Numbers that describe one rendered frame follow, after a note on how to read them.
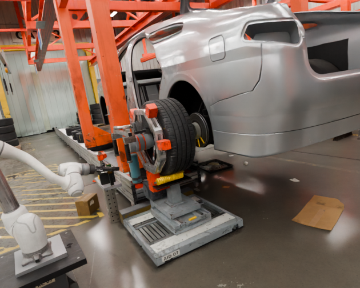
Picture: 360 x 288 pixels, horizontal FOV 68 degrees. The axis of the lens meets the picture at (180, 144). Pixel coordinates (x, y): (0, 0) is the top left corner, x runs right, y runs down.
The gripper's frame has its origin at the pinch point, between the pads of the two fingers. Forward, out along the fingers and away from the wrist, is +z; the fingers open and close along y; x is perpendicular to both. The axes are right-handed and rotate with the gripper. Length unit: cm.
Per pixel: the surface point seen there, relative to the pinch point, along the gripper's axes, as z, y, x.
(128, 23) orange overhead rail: 227, 570, -330
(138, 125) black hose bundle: 10.7, -14.0, -35.6
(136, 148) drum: 17.0, -1.3, -16.4
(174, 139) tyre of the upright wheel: 34, -30, -27
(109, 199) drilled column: 18, 59, 42
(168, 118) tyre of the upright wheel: 31, -24, -43
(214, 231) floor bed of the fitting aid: 71, -43, 45
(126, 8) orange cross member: 88, 228, -223
